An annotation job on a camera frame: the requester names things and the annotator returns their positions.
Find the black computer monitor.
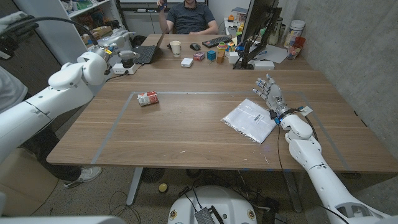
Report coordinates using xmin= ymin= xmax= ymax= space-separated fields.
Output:
xmin=239 ymin=0 xmax=280 ymax=46

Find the white open box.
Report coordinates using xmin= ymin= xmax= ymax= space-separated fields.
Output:
xmin=226 ymin=51 xmax=240 ymax=65

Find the black backpack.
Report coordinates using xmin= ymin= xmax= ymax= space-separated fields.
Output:
xmin=132 ymin=35 xmax=147 ymax=49

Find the red white soup can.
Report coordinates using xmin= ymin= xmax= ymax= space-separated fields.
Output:
xmin=137 ymin=90 xmax=160 ymax=107

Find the black monitor stand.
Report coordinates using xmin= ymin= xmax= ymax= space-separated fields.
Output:
xmin=233 ymin=9 xmax=282 ymax=70

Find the standing person white shirt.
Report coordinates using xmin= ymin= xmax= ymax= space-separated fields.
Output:
xmin=0 ymin=11 xmax=103 ymax=189

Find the clear plastic bag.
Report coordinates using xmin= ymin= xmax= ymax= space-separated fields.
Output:
xmin=221 ymin=98 xmax=277 ymax=144

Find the cardboard box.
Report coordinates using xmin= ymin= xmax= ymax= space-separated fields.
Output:
xmin=81 ymin=26 xmax=114 ymax=46

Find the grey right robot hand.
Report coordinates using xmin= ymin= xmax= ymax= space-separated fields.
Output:
xmin=252 ymin=73 xmax=293 ymax=121

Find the black white teleoperation glove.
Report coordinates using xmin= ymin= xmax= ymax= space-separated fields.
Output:
xmin=0 ymin=11 xmax=40 ymax=60

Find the white paper cup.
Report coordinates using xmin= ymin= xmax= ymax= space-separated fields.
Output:
xmin=169 ymin=40 xmax=182 ymax=58

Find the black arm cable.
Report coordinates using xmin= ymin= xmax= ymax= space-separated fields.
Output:
xmin=0 ymin=16 xmax=100 ymax=47
xmin=275 ymin=124 xmax=351 ymax=224

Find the white shelf cabinet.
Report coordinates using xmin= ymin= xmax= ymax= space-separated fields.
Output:
xmin=15 ymin=0 xmax=133 ymax=96

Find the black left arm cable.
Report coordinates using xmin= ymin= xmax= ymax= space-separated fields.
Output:
xmin=0 ymin=16 xmax=100 ymax=47

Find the black keyboard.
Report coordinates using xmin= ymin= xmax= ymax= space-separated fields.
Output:
xmin=201 ymin=35 xmax=233 ymax=49

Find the seated person dark shirt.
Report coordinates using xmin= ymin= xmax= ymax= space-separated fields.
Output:
xmin=156 ymin=0 xmax=220 ymax=35

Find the metal thermos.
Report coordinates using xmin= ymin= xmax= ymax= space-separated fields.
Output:
xmin=269 ymin=17 xmax=284 ymax=46

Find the black laptop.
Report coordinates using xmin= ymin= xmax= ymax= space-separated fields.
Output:
xmin=127 ymin=27 xmax=170 ymax=65

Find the white paper sheet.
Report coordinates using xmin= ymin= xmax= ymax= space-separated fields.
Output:
xmin=248 ymin=43 xmax=289 ymax=65

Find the white power strip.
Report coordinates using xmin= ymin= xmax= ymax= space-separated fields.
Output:
xmin=112 ymin=63 xmax=138 ymax=75

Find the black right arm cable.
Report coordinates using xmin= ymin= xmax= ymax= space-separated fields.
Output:
xmin=275 ymin=124 xmax=351 ymax=224

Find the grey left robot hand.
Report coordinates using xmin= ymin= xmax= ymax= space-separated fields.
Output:
xmin=93 ymin=27 xmax=141 ymax=62

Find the white low cabinet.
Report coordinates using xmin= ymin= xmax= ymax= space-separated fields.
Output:
xmin=123 ymin=9 xmax=164 ymax=40

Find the white table leg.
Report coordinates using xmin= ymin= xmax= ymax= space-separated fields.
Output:
xmin=126 ymin=167 xmax=144 ymax=207
xmin=283 ymin=170 xmax=304 ymax=213

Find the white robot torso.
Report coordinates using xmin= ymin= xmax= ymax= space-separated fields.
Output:
xmin=167 ymin=185 xmax=258 ymax=224

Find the flat white device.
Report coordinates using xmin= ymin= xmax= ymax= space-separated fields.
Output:
xmin=253 ymin=60 xmax=275 ymax=70

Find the black round fan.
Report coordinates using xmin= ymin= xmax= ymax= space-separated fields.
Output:
xmin=141 ymin=167 xmax=165 ymax=184

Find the white canister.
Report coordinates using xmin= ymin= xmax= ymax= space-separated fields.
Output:
xmin=283 ymin=19 xmax=306 ymax=49

